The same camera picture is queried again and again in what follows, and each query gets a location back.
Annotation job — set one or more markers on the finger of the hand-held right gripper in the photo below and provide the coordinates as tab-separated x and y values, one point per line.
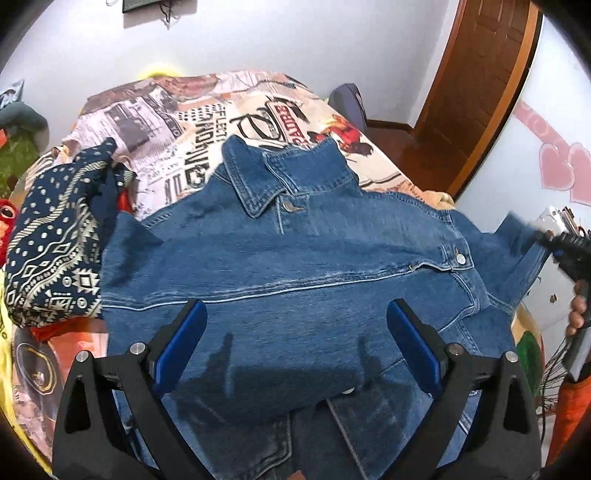
549	241

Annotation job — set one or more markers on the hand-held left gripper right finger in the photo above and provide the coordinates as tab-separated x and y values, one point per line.
411	344

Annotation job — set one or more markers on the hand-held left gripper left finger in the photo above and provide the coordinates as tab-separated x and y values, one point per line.
182	344

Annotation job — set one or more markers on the blue denim jacket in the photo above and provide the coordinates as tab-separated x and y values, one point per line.
300	258

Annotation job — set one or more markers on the person's right hand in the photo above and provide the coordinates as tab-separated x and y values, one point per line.
576	311

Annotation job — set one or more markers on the white plastic object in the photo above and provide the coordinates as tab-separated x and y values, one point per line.
551	221

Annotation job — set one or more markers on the white wardrobe sliding door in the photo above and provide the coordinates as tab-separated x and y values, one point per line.
508	161

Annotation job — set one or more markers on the green yellow cloth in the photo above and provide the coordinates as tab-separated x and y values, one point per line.
528	350

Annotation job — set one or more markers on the navy patterned folded cloth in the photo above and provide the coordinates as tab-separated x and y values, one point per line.
51	240

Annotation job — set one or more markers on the brown wooden door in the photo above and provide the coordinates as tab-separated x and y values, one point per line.
475	83

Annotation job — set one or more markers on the red plush toy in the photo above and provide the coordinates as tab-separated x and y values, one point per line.
7	230

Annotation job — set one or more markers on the printed bed sheet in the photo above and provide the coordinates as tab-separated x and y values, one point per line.
184	115

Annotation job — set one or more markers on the grey cushion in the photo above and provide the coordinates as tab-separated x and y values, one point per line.
23	122

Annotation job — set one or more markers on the yellow hoop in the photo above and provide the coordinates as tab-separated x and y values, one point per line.
159	71

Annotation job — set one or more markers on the pink heart wall sticker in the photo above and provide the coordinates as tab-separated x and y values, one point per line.
561	166

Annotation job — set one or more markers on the small black wall monitor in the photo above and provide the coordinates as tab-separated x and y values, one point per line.
138	4

